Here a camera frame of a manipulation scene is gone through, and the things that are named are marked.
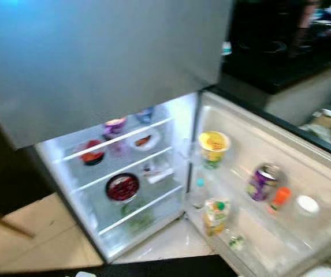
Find white-lidded jar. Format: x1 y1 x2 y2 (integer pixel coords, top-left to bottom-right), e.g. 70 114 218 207
292 193 323 220

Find black kitchen countertop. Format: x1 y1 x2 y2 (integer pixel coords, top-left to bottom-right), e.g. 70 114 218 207
222 0 331 96

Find green vegetables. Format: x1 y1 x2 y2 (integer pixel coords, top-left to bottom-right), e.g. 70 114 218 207
119 199 154 231

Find purple cup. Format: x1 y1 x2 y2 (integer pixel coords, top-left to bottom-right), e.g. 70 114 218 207
103 117 127 139

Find small green item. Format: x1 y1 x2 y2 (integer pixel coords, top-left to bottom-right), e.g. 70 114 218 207
226 234 246 250

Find silver fridge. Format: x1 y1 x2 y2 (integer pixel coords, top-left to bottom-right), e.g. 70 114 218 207
0 0 234 263

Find yellow cup noodle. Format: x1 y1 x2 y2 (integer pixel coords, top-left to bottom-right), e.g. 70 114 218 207
198 130 231 169

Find purple drink can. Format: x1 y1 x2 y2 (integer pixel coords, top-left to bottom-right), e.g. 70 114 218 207
246 163 284 201

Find white plate with food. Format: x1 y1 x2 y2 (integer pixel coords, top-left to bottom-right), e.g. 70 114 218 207
129 127 160 152

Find teal-capped clear bottle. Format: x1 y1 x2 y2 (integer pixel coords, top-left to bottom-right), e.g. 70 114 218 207
190 176 206 208

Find white packet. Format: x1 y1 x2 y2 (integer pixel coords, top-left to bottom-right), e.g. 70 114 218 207
141 162 173 184

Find orange-capped bottle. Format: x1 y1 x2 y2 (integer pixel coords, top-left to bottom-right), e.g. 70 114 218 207
266 186 293 215

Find black gym floor mat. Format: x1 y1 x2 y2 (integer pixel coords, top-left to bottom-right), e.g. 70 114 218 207
0 113 57 223

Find blue cup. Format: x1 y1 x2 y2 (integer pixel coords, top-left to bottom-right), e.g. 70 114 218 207
135 107 155 123

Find dark red round bowl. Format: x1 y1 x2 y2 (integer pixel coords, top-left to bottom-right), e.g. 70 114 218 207
105 172 140 203

